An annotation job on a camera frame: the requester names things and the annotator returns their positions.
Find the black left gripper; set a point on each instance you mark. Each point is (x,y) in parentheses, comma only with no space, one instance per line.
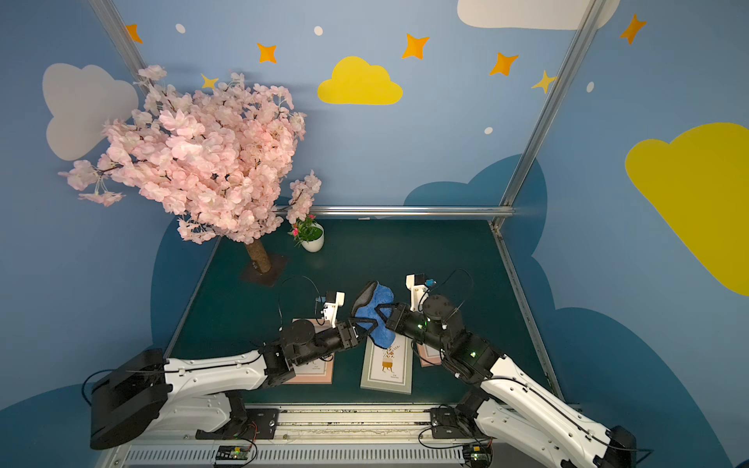
(351,334)

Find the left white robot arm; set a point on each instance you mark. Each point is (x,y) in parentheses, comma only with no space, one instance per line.
(152,393)

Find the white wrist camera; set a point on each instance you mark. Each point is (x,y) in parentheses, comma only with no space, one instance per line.
(330,303)
(419,286)

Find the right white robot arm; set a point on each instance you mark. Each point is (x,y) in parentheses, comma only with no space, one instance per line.
(505,403)

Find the aluminium mounting rail front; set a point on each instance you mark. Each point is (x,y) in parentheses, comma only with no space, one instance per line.
(319,436)

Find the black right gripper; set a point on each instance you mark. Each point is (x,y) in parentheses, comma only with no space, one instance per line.
(389,316)

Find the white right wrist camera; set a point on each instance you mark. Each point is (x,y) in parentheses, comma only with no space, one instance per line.
(419,286)

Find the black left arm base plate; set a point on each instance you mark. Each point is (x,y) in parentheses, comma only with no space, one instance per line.
(255,424)

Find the pink blossom artificial tree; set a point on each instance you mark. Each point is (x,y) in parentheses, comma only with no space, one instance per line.
(216,160)

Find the pink picture frame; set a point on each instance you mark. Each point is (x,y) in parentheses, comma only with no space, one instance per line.
(313,365)
(428,356)

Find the blue black-edged cloth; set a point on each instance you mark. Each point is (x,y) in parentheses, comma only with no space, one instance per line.
(371,311)

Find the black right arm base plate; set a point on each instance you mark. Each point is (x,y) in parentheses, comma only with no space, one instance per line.
(447,423)

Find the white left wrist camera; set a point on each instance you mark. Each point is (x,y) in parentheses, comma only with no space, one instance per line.
(330,303)

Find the grey-green picture frame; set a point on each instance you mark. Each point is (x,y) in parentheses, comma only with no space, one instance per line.
(389,370)

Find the white pot with plant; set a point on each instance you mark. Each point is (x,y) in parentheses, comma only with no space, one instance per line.
(308,234)

